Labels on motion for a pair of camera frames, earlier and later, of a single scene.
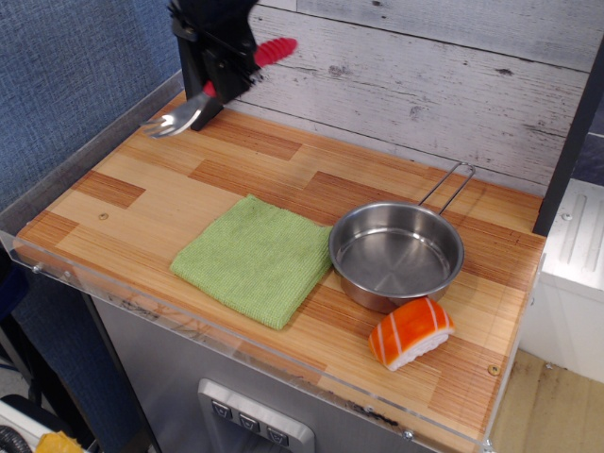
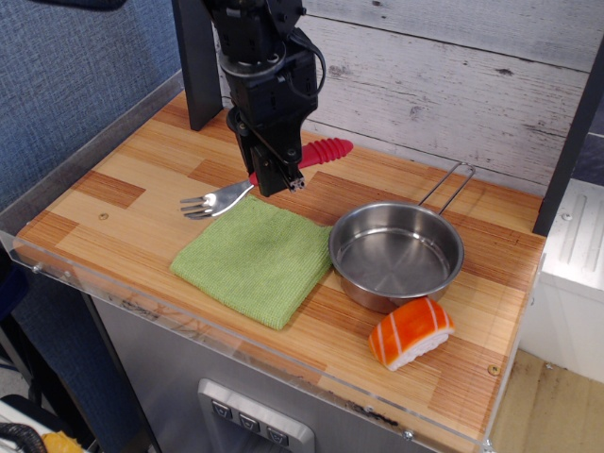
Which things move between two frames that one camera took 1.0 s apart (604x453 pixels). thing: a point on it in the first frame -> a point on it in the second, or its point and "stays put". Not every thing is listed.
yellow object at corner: x=58 y=443 stays put
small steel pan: x=393 y=253 stays put
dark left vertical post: x=202 y=60 stays put
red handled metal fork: x=181 y=118 -> x=214 y=204
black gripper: x=219 y=25 -> x=274 y=91
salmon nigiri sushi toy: x=408 y=332 stays put
